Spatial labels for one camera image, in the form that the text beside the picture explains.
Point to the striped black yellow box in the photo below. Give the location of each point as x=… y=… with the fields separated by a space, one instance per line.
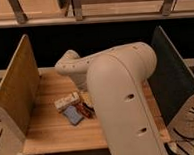
x=86 y=98

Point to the white rectangular box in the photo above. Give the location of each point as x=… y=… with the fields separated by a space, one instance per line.
x=64 y=102

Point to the left wooden side panel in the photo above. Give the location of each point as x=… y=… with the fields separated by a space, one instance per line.
x=18 y=88

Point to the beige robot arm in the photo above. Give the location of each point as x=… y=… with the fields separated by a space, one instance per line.
x=114 y=79

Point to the dark red small box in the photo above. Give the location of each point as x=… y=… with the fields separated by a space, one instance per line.
x=83 y=111

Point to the right dark side panel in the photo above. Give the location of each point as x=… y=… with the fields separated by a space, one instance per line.
x=172 y=82

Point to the wooden shelf with brackets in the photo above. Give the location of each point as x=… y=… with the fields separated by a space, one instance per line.
x=27 y=13

